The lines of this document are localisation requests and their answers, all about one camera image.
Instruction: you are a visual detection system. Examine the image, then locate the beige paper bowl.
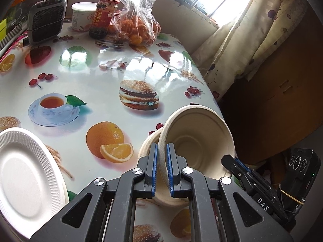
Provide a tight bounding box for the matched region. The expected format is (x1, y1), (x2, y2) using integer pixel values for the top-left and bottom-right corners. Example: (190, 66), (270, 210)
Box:
(158, 105), (236, 199)
(139, 127), (190, 207)

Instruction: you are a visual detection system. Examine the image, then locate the brown wooden cabinet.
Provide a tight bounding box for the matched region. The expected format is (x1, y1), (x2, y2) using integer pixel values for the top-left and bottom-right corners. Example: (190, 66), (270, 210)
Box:
(219, 25), (323, 167)

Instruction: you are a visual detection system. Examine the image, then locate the white plastic tub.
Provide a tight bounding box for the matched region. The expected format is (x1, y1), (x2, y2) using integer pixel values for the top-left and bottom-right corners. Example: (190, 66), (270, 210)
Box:
(71, 2), (98, 32)

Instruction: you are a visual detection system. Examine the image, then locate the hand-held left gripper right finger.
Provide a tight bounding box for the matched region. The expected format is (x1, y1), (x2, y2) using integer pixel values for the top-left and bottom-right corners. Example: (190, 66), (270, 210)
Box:
(166, 142), (294, 242)

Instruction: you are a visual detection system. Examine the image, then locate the black white striped box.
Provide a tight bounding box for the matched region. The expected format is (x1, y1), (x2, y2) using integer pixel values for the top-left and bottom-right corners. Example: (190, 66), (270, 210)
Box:
(0, 25), (28, 53)

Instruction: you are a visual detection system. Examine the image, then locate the window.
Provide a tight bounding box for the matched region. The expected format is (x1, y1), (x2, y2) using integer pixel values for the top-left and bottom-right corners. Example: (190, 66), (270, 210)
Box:
(149, 0), (255, 28)

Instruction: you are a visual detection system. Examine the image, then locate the red label sauce jar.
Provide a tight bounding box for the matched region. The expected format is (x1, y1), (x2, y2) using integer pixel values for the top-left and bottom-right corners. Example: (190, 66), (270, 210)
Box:
(88, 0), (121, 39)

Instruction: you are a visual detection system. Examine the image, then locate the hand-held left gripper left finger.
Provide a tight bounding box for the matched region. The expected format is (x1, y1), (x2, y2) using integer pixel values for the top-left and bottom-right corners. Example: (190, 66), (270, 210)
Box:
(30, 143), (159, 242)

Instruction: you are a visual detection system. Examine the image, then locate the fruit print tablecloth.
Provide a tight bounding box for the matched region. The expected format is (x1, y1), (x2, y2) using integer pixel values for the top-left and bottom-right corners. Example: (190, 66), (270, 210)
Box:
(0, 21), (225, 242)

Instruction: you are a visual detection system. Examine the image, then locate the clear bag of oranges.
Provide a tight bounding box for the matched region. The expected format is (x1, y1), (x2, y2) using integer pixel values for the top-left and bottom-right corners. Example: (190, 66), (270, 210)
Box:
(102, 0), (162, 47)

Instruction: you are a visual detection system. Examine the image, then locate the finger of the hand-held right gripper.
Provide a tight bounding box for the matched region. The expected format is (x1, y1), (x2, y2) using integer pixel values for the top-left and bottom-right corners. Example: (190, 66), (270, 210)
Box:
(235, 157), (255, 175)
(221, 154), (250, 188)

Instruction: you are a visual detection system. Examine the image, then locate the grey portable heater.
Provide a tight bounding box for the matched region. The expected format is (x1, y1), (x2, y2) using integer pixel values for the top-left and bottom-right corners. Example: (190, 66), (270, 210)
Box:
(27, 0), (68, 45)

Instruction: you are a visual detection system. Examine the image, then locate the cherry print curtain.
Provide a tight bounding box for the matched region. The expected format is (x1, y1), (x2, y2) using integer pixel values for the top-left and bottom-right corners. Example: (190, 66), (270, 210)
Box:
(190, 0), (311, 101)

